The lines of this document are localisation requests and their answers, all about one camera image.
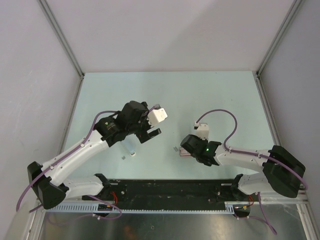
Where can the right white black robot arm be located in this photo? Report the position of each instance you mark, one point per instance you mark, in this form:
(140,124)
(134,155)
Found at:
(276,170)

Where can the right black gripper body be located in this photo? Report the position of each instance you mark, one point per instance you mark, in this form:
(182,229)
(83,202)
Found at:
(205,141)

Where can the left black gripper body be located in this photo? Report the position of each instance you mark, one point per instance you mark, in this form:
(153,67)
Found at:
(140,128)

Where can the small light blue stapler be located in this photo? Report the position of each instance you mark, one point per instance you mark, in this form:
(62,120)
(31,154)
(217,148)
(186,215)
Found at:
(129,147)

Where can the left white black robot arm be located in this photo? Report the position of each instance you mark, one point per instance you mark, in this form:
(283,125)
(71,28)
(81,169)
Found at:
(50,181)

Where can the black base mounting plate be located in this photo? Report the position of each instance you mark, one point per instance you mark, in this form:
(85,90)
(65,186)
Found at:
(220,190)

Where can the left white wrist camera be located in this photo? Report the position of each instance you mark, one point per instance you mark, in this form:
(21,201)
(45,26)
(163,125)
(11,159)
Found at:
(156,116)

